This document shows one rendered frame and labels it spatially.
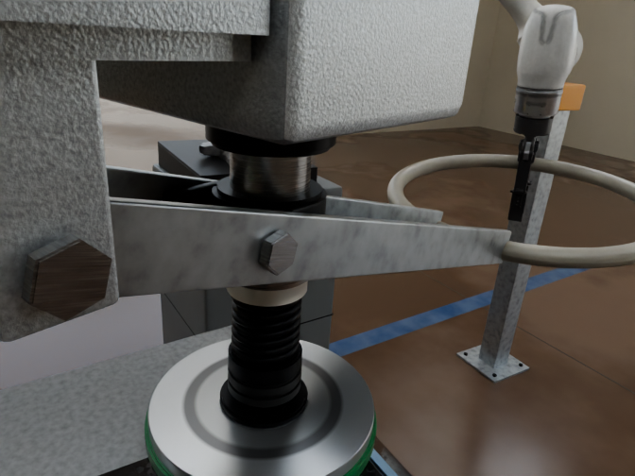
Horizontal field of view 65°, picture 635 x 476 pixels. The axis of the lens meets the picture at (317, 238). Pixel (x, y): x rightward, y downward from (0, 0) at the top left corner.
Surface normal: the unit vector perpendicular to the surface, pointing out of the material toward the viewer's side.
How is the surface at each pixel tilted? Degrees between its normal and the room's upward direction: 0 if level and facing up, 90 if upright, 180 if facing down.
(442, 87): 90
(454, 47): 90
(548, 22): 81
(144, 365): 0
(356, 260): 90
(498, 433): 0
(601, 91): 90
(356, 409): 0
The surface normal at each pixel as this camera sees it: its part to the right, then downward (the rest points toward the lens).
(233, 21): 0.76, 0.29
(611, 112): -0.83, 0.16
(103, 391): 0.07, -0.92
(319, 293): 0.55, 0.35
